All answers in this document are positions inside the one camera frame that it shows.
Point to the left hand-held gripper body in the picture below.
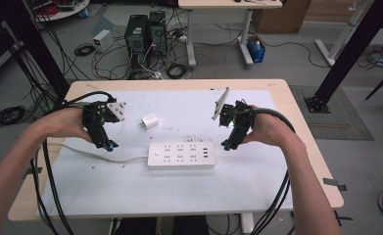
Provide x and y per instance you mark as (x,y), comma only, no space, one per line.
(96,112)

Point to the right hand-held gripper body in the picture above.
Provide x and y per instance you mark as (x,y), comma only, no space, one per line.
(239,114)

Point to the white charger plug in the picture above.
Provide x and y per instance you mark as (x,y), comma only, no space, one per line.
(150,121)

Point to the white power strip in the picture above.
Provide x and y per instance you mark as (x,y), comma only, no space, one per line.
(181,155)

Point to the person's right hand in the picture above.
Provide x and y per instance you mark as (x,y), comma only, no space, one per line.
(270,132)

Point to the person's left hand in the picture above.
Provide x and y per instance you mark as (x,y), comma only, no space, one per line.
(65,124)

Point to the blue box with bottle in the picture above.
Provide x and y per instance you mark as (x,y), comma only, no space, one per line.
(256,50)

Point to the grey tape strip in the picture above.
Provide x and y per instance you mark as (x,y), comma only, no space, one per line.
(334,184)
(34,171)

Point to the white power supply box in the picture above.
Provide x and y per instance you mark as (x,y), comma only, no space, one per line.
(102,39)

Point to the white table mat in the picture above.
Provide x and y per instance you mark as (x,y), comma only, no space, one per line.
(179,192)

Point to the white table leg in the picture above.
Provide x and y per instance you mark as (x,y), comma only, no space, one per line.
(247,223)

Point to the black computer tower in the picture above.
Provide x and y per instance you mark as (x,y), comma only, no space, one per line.
(136,32)
(158,31)

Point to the grey floor mat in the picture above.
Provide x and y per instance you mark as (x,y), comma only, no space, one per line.
(339,117)

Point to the cardboard box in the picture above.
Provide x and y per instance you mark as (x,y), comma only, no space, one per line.
(282,16)

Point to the round white table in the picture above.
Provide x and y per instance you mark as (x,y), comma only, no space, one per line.
(65,9)

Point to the wooden desk with white legs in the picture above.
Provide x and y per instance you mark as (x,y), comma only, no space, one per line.
(225,4)

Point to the white metal stand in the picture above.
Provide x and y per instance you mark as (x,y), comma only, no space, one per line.
(341,39)

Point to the black metal frame post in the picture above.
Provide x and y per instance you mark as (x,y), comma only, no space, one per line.
(352,49)
(38,49)

